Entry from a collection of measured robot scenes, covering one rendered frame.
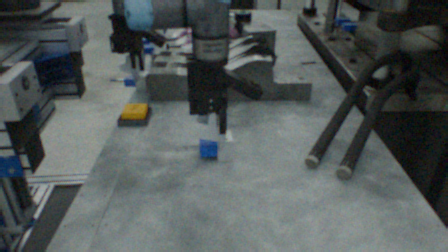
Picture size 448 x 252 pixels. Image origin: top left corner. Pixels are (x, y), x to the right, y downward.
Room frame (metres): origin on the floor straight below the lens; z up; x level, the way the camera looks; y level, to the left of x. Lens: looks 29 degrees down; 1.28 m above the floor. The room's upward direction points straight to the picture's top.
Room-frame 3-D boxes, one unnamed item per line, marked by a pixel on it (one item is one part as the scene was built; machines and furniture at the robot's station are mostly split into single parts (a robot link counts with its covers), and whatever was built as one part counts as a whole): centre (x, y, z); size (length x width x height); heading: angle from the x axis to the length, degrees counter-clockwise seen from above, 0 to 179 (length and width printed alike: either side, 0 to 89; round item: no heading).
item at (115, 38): (1.10, 0.30, 0.99); 0.09 x 0.08 x 0.12; 84
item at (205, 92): (0.70, 0.03, 0.99); 0.09 x 0.08 x 0.12; 98
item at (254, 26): (1.49, 0.06, 0.86); 0.50 x 0.26 x 0.11; 107
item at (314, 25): (1.73, -0.90, 0.76); 1.30 x 0.84 x 0.07; 0
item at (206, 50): (0.70, 0.03, 1.07); 0.08 x 0.08 x 0.05
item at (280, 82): (1.14, -0.02, 0.87); 0.50 x 0.26 x 0.14; 90
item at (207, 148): (0.70, 0.05, 0.83); 0.13 x 0.05 x 0.05; 98
